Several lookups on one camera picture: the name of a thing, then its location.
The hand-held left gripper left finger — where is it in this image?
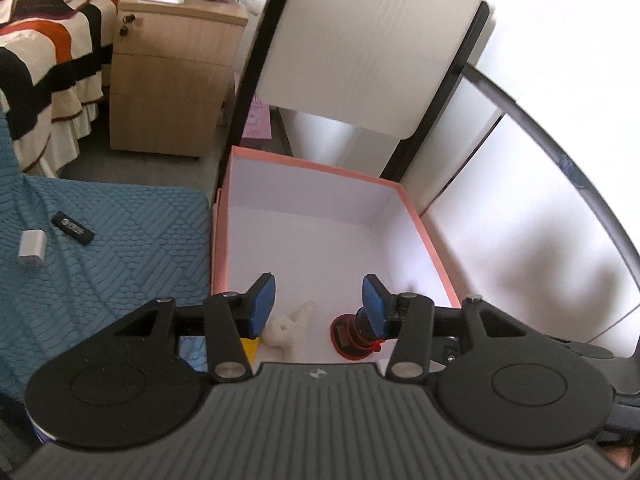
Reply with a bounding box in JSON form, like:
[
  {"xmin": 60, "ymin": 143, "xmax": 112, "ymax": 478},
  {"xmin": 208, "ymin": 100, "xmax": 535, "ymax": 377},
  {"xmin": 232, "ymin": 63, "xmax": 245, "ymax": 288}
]
[{"xmin": 104, "ymin": 272, "xmax": 277, "ymax": 382}]

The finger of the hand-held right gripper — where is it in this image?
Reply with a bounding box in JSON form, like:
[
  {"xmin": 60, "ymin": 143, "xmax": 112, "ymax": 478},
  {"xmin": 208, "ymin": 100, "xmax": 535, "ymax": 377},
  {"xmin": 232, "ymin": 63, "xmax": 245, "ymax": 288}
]
[
  {"xmin": 430, "ymin": 337, "xmax": 460, "ymax": 366},
  {"xmin": 549, "ymin": 339, "xmax": 616, "ymax": 359}
]

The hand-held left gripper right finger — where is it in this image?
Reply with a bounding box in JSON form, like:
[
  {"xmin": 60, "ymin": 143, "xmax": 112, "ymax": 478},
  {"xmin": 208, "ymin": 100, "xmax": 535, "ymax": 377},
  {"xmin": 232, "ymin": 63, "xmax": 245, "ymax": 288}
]
[{"xmin": 361, "ymin": 274, "xmax": 540, "ymax": 382}]

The white bone-shaped toy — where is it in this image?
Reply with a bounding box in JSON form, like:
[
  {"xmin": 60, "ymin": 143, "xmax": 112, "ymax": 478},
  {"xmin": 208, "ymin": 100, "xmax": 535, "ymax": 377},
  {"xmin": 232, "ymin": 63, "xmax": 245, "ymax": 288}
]
[{"xmin": 263, "ymin": 301, "xmax": 319, "ymax": 349}]

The red and black round device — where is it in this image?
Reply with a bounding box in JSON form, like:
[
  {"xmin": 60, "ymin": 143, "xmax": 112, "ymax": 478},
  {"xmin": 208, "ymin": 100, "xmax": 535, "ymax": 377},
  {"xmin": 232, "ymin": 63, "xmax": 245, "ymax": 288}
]
[{"xmin": 330, "ymin": 309, "xmax": 387, "ymax": 362}]

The pink cardboard box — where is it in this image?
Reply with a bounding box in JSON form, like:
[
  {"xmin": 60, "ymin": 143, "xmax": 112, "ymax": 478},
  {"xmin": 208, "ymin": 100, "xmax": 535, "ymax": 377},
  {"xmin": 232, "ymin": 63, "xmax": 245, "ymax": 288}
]
[{"xmin": 210, "ymin": 145, "xmax": 462, "ymax": 367}]

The white wardrobe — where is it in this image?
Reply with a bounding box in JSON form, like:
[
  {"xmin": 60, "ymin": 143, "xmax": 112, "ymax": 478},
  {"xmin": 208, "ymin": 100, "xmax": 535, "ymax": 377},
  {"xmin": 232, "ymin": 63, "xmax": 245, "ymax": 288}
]
[{"xmin": 280, "ymin": 57, "xmax": 640, "ymax": 348}]

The blue textured chair cover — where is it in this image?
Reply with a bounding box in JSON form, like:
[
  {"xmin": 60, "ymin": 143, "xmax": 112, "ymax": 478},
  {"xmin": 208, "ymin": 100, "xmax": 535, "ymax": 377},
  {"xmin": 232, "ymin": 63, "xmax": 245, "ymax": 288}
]
[{"xmin": 0, "ymin": 105, "xmax": 214, "ymax": 402}]

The pink paper bag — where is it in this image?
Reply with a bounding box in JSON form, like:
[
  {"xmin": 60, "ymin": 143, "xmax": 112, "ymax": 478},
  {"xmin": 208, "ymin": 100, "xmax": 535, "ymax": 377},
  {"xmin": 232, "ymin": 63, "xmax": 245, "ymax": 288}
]
[{"xmin": 241, "ymin": 92, "xmax": 274, "ymax": 140}]

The black USB stick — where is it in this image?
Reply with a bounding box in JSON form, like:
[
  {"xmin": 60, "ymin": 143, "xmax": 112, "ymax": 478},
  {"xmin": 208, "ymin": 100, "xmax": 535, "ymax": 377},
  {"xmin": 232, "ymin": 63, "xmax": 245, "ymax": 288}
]
[{"xmin": 52, "ymin": 211, "xmax": 96, "ymax": 246}]

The black curved metal tube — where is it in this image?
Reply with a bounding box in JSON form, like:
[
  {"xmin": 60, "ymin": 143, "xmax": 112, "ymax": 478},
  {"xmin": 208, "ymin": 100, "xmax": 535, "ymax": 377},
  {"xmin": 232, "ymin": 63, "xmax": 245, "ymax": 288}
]
[{"xmin": 462, "ymin": 62, "xmax": 640, "ymax": 292}]

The wooden nightstand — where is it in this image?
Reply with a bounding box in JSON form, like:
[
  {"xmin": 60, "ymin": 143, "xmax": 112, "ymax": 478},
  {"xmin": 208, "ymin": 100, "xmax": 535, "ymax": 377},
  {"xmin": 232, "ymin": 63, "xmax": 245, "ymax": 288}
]
[{"xmin": 109, "ymin": 0, "xmax": 250, "ymax": 161}]

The white square charger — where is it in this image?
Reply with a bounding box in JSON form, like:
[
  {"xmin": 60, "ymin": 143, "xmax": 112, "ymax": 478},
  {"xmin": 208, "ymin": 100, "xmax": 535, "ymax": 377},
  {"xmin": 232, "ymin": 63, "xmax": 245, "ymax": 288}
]
[{"xmin": 17, "ymin": 229, "xmax": 47, "ymax": 266}]

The striped bed blanket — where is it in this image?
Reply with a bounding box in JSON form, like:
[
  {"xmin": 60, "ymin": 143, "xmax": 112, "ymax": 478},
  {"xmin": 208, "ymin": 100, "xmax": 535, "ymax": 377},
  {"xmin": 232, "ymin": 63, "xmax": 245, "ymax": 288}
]
[{"xmin": 0, "ymin": 0, "xmax": 124, "ymax": 177}]

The beige chair with black frame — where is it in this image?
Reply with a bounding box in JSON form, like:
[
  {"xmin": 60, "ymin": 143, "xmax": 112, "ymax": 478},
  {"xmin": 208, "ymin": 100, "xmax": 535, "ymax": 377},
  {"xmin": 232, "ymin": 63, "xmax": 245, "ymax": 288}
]
[{"xmin": 215, "ymin": 0, "xmax": 494, "ymax": 211}]

